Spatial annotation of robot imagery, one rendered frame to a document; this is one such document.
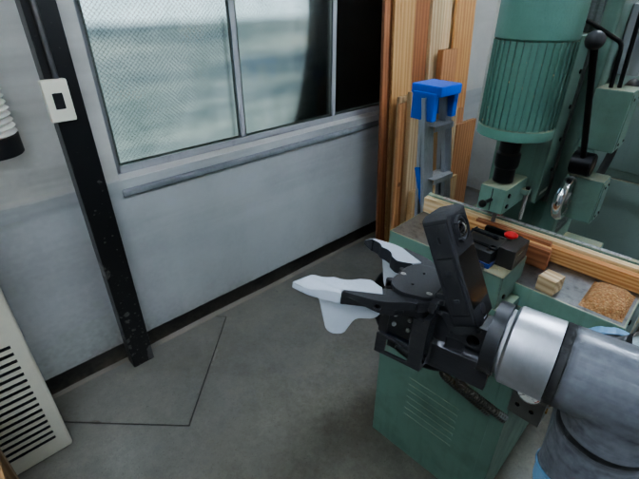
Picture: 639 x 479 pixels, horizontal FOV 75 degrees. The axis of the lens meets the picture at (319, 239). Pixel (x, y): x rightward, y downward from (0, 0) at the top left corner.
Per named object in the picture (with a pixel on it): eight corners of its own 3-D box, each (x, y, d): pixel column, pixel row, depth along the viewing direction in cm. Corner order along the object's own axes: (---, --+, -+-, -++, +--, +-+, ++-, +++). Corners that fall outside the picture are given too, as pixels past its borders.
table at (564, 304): (367, 259, 121) (368, 241, 118) (425, 223, 139) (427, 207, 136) (604, 375, 84) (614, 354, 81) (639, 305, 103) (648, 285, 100)
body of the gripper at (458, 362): (366, 348, 45) (479, 404, 39) (377, 277, 41) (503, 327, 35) (397, 317, 51) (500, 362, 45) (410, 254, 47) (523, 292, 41)
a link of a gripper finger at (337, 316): (288, 337, 43) (378, 343, 43) (291, 287, 40) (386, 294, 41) (290, 320, 45) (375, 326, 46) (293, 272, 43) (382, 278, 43)
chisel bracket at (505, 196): (474, 212, 114) (480, 183, 110) (497, 197, 123) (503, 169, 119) (501, 220, 110) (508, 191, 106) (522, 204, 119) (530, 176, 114)
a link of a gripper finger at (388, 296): (340, 313, 40) (432, 318, 40) (342, 298, 39) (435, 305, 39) (338, 287, 44) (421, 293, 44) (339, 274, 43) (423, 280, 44)
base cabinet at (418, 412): (370, 427, 168) (383, 283, 133) (444, 351, 204) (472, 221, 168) (474, 509, 141) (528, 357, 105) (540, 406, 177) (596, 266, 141)
